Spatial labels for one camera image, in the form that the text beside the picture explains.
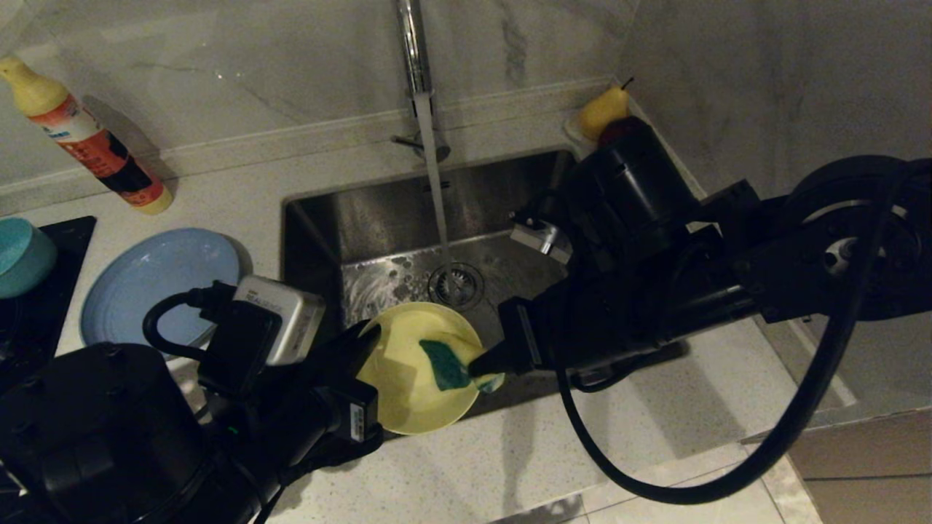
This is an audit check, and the yellow sponge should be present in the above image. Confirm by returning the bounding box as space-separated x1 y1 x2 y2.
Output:
418 338 506 395

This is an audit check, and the yellow plastic bowl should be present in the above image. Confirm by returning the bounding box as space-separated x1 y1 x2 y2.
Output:
356 301 486 437

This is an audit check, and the chrome faucet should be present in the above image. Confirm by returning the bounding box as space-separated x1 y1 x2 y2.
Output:
391 0 452 165

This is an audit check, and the orange-label dish soap bottle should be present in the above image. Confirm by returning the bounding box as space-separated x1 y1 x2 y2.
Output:
0 57 175 216

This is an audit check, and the teal plastic bowl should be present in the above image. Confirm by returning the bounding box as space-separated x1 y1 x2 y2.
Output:
0 216 59 301

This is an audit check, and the metal sink drain strainer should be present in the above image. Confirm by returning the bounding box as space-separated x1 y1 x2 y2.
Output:
427 263 486 307

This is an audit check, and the stainless steel sink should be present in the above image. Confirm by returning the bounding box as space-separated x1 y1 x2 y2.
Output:
279 149 690 441

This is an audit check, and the white fruit dish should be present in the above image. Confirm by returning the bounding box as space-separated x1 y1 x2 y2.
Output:
564 113 607 150

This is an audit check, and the yellow pear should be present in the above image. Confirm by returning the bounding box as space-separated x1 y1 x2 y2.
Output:
580 77 634 142

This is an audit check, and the light blue plate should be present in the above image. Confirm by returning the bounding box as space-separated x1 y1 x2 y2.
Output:
79 227 243 362

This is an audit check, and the black induction cooktop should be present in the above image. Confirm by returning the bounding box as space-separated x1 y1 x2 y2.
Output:
0 216 97 397

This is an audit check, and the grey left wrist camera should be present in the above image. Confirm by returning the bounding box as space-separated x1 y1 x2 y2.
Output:
232 274 327 367

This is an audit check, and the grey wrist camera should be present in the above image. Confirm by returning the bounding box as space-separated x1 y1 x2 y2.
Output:
509 217 577 266
232 274 327 367

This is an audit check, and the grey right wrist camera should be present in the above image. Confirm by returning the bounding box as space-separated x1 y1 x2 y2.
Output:
509 217 577 266

